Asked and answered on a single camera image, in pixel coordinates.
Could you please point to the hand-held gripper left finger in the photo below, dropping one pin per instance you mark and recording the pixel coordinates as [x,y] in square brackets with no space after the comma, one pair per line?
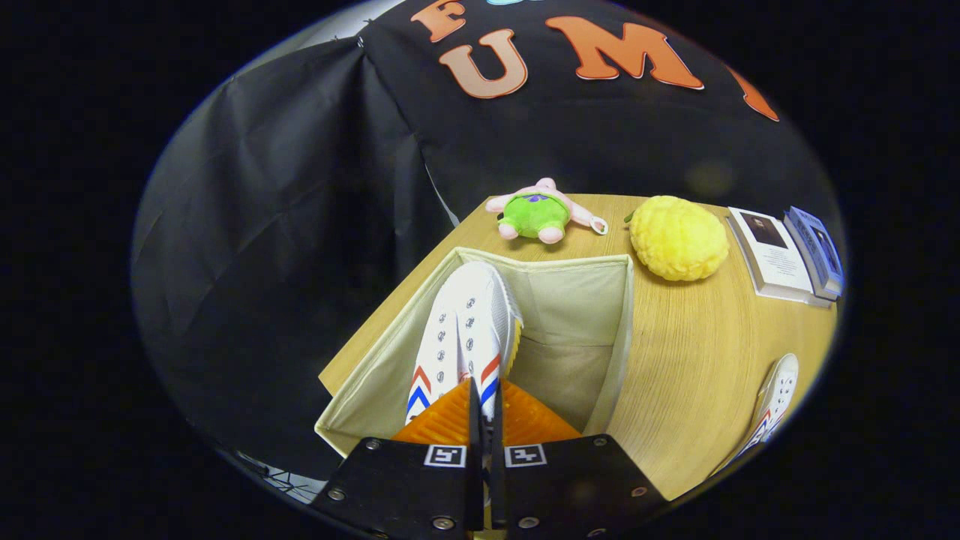
[420,487]

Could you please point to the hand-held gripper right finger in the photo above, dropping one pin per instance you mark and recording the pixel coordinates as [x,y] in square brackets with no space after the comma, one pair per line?
[570,487]

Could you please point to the brown fabric storage box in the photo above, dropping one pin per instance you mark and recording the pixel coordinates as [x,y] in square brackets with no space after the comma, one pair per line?
[570,322]

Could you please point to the white canvas shoe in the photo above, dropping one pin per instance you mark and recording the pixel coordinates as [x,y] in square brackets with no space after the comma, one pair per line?
[776,397]
[465,322]

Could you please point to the yellow plush ball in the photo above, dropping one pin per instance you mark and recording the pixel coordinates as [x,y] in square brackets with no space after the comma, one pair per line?
[679,238]

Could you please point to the pink green plush toy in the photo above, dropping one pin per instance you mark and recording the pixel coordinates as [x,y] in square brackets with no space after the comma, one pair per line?
[534,214]

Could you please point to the black backdrop cloth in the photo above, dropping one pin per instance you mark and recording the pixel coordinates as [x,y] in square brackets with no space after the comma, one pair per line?
[300,225]

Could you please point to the white book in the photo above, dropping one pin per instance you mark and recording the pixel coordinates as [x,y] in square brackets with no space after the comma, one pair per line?
[776,259]

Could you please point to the blue book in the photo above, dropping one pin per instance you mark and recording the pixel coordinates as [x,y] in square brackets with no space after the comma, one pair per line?
[817,251]

